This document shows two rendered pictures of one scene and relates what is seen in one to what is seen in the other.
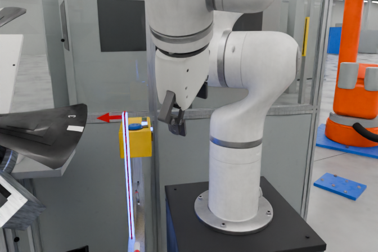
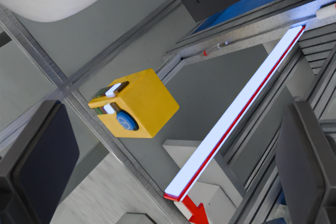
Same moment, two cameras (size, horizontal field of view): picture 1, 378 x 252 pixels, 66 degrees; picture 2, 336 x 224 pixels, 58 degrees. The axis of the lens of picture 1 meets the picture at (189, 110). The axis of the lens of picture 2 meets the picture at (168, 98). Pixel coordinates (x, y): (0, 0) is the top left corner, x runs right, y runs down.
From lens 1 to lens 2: 0.42 m
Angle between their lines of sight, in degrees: 31
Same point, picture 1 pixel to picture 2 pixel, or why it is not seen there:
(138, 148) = (153, 94)
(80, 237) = (229, 69)
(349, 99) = not seen: outside the picture
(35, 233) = (257, 115)
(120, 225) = not seen: hidden behind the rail
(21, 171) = (228, 180)
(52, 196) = (213, 123)
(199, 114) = (15, 27)
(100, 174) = not seen: hidden behind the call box
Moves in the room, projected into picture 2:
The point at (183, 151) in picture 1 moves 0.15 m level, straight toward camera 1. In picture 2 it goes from (81, 17) to (103, 7)
